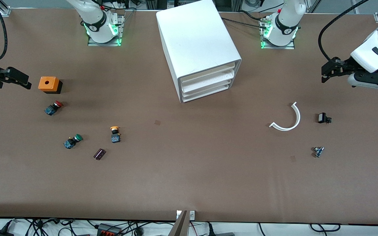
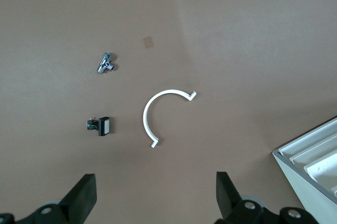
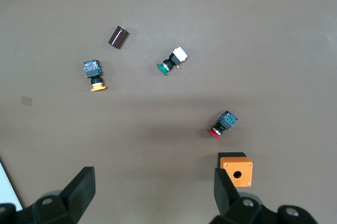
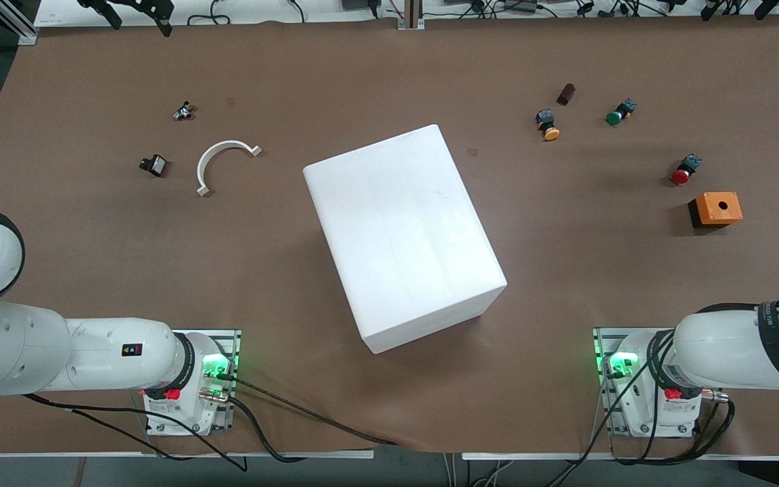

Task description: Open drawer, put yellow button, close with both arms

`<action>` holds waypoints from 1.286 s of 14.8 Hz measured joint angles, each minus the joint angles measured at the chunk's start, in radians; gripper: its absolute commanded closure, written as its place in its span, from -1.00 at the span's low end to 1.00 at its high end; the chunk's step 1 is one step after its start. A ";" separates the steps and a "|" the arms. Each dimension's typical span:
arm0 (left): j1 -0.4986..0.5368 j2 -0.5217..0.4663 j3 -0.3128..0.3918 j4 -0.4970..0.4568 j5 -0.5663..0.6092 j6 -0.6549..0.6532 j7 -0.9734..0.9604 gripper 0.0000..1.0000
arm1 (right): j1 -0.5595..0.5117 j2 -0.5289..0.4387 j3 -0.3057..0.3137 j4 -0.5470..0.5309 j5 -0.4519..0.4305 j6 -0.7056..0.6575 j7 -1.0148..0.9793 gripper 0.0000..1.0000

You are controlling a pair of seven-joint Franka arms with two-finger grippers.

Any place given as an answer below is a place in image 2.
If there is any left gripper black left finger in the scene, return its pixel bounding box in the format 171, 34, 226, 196
15, 173, 97, 224

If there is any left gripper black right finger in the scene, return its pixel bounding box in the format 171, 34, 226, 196
215, 171, 265, 224

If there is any white drawer cabinet shell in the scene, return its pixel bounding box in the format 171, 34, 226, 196
272, 115, 337, 224

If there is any black push button white face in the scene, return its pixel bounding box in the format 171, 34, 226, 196
85, 116, 113, 138

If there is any white semicircular plastic clamp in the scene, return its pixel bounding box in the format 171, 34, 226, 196
142, 89, 197, 149

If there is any chrome metal tee fitting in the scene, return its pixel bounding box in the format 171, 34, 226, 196
95, 51, 118, 75

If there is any small brown tape patch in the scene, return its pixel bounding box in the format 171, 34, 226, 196
142, 35, 155, 49

